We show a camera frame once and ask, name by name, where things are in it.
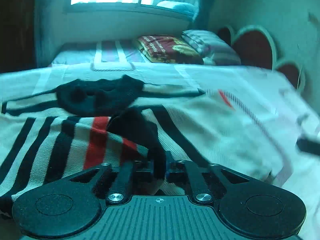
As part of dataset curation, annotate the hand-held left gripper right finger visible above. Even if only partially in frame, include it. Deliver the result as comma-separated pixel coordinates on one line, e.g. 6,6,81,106
165,151,251,203

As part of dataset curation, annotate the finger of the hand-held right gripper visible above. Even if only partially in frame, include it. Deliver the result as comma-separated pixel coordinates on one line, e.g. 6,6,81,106
296,137,320,156

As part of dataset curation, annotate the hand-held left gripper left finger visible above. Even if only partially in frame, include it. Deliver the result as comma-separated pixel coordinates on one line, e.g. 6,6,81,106
67,158,154,204

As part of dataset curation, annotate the striped knit sweater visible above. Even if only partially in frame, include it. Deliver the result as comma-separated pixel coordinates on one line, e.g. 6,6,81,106
0,75,283,218

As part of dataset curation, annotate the red heart-shaped headboard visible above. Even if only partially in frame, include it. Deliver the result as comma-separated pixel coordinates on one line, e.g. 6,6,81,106
217,24,306,91

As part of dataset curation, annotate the red patterned folded blanket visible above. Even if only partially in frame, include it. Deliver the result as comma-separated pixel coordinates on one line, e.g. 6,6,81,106
135,35,203,65

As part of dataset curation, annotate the grey striped pillow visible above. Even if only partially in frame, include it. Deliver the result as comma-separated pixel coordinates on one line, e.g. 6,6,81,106
181,29,242,66

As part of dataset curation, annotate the teal folded towel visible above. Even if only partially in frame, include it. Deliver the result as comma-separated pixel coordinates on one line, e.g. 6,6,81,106
156,0,198,18

